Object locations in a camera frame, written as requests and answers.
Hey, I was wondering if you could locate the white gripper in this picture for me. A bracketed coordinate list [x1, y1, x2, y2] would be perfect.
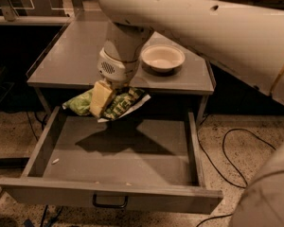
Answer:
[89, 49, 138, 118]

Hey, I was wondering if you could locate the green jalapeno chip bag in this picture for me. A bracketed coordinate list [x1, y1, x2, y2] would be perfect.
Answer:
[62, 87, 151, 122]

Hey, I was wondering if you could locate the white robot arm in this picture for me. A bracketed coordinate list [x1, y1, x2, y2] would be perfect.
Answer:
[98, 0, 284, 227]

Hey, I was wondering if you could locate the grey open drawer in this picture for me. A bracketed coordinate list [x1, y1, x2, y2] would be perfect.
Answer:
[0, 108, 223, 214]

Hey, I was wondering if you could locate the grey cabinet table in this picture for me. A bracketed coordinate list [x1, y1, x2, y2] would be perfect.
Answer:
[27, 9, 215, 120]

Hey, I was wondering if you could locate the black drawer handle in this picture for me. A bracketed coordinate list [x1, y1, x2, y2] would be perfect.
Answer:
[92, 194, 129, 209]

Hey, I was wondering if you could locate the black floor cable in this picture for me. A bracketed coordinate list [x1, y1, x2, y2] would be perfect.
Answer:
[195, 112, 277, 227]

